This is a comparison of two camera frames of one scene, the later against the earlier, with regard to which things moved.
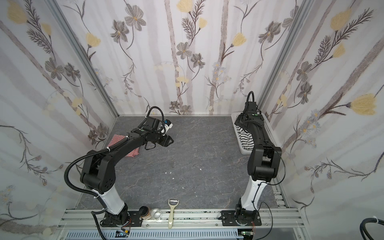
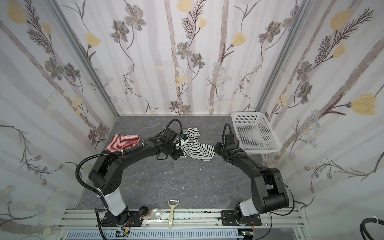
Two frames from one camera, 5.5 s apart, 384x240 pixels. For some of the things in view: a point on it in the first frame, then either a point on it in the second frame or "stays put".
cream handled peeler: [172, 203] stays put
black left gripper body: [163, 140] -> [175, 151]
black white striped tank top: [246, 138] -> [192, 148]
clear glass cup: [156, 214] stays put
